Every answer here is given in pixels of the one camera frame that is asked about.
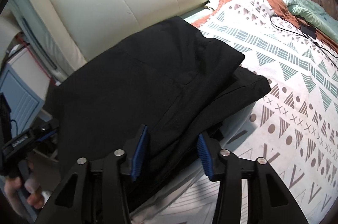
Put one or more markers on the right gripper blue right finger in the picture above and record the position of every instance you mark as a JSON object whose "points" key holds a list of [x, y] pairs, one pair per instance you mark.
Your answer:
{"points": [[269, 200]]}

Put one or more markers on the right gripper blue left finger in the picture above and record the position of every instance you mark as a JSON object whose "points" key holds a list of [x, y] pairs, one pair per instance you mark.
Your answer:
{"points": [[93, 190]]}

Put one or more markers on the black garment with yellow print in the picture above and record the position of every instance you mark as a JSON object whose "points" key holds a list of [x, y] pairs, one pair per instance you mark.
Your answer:
{"points": [[168, 77]]}

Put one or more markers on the person's left hand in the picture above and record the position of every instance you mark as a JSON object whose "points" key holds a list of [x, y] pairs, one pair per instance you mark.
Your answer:
{"points": [[22, 195]]}

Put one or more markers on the blue grey nightstand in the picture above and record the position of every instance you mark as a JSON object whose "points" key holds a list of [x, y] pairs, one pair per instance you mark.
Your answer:
{"points": [[24, 85]]}

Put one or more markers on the white patterned bedspread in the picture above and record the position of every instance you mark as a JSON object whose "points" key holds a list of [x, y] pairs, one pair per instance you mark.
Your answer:
{"points": [[294, 126]]}

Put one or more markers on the cream padded headboard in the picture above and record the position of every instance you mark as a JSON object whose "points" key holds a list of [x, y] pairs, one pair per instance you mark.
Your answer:
{"points": [[113, 4]]}

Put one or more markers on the black power adapter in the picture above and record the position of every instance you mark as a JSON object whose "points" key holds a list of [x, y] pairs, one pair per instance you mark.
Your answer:
{"points": [[309, 31]]}

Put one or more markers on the rust orange blanket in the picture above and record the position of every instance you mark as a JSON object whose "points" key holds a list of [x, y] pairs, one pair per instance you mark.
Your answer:
{"points": [[276, 21]]}

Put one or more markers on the mint green duvet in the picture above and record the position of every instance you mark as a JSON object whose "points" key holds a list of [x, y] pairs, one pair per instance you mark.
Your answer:
{"points": [[314, 14]]}

